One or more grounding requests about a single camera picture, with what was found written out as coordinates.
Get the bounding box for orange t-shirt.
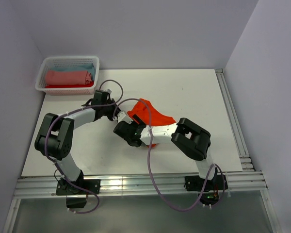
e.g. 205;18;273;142
127;99;177;147

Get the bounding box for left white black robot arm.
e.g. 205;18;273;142
34;90;116;194

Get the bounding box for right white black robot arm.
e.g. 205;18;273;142
113;118;217;189

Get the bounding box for rolled light blue t-shirt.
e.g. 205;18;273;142
51;64;96;77

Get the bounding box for white plastic mesh basket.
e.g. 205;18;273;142
35;56;100;95

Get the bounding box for rolled pink t-shirt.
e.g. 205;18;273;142
45;70;92;85

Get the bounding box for rolled red t-shirt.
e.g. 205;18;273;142
45;82;95;89

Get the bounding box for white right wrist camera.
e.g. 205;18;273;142
116;111;133;124

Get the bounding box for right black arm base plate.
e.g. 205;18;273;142
184;175;228;192

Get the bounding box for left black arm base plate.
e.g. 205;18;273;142
55;179;101;196

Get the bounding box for aluminium right side rail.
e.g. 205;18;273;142
214;68;255;172

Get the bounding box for aluminium front rail frame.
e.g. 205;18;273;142
2;171;282;233

